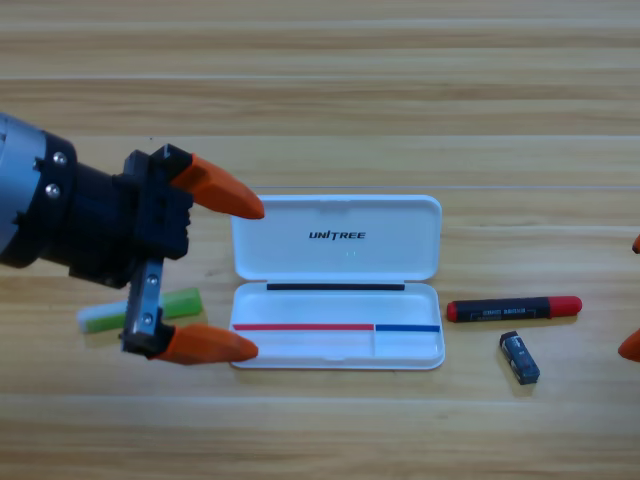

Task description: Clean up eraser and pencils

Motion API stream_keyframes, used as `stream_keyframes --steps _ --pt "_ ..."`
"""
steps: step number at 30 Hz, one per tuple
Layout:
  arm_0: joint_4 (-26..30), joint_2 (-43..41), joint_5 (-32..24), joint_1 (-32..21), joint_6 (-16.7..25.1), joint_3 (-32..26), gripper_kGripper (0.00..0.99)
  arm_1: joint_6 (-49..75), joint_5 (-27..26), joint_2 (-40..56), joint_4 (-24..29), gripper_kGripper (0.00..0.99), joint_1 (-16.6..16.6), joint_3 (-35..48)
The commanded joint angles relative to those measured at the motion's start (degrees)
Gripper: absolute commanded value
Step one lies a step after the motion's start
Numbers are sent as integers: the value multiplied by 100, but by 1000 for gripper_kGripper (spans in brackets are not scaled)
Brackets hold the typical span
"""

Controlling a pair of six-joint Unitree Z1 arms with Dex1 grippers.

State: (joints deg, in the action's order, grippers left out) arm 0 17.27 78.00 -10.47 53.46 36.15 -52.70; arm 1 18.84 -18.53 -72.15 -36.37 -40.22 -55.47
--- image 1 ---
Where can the eraser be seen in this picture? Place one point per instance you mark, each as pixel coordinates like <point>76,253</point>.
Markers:
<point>520,357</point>

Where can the white Unitree pencil case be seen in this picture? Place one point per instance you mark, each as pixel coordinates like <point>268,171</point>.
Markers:
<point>340,310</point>

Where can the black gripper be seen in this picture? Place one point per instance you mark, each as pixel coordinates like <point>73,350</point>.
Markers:
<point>150,220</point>

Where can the green highlighter pen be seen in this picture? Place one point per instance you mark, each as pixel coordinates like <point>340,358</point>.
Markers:
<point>182,302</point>

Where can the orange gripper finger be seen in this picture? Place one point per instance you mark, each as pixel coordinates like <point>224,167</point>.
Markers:
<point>632,347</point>
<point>637,245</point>

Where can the red and black marker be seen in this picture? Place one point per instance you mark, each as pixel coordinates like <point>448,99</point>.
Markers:
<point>510,309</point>

